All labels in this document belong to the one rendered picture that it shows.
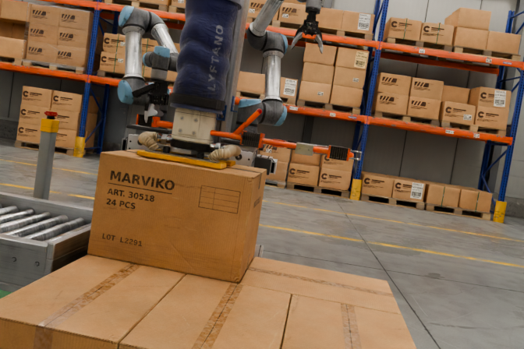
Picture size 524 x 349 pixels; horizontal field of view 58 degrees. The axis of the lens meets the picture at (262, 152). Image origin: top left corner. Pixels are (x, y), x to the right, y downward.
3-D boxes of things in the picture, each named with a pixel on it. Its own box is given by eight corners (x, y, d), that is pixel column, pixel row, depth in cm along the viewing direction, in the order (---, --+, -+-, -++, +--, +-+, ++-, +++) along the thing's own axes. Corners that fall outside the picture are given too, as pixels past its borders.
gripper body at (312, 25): (301, 31, 224) (305, 5, 223) (301, 35, 233) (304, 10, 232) (317, 33, 224) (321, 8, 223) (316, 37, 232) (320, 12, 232)
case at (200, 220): (86, 254, 183) (100, 152, 181) (129, 233, 223) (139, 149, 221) (238, 283, 176) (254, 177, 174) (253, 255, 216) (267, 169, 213)
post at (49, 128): (19, 298, 261) (40, 118, 255) (26, 294, 267) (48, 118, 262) (30, 301, 260) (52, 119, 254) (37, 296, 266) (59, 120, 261)
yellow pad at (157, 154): (136, 155, 185) (138, 142, 185) (146, 154, 195) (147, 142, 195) (221, 169, 181) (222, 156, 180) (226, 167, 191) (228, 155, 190)
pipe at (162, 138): (139, 146, 187) (141, 132, 187) (161, 145, 212) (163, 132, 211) (223, 160, 182) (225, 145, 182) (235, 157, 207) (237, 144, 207)
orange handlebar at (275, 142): (129, 124, 197) (130, 115, 197) (155, 125, 227) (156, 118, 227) (353, 160, 185) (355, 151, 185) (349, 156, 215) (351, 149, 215)
